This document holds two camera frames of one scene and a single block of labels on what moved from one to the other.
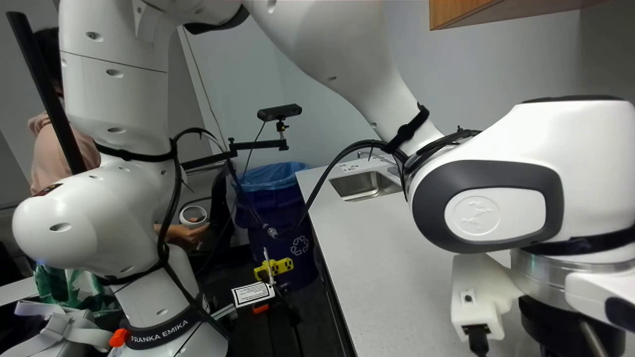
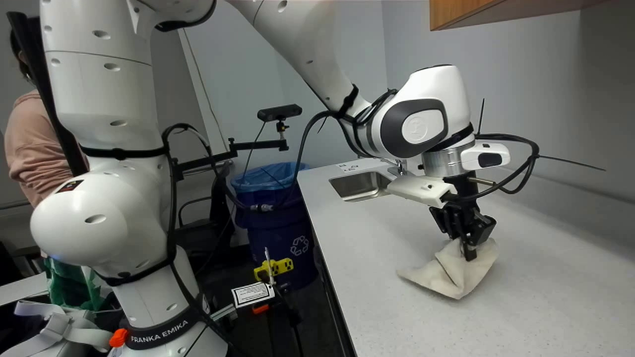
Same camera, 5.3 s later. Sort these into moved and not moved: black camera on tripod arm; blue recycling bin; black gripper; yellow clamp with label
Moved: black gripper
Not moved: blue recycling bin; yellow clamp with label; black camera on tripod arm
